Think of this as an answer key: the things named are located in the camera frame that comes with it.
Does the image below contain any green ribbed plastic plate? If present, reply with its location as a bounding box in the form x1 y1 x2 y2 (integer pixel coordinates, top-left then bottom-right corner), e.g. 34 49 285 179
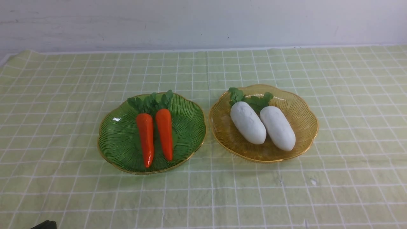
98 92 206 175

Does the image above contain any green checked tablecloth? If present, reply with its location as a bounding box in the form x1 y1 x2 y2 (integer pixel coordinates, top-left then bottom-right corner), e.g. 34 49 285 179
0 45 407 229

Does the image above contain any white toy radish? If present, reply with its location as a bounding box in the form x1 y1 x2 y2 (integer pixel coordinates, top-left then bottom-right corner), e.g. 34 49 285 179
245 92 296 152
228 87 266 145

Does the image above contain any black object at bottom edge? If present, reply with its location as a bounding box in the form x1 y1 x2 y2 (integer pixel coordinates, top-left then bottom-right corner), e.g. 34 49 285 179
30 220 57 229

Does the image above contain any orange toy carrot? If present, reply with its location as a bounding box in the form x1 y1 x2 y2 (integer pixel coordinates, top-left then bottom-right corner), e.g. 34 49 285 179
127 93 156 168
155 89 173 161

